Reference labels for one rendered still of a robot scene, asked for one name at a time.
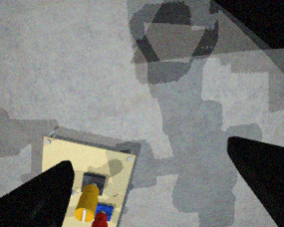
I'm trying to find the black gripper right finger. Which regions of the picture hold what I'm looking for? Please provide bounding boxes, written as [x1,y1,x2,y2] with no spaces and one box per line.
[228,136,284,227]

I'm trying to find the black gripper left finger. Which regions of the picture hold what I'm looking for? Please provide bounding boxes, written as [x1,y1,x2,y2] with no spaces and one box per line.
[0,160,75,227]

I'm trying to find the beige circuit board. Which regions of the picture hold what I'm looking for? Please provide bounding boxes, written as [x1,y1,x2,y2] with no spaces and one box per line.
[42,133,137,227]

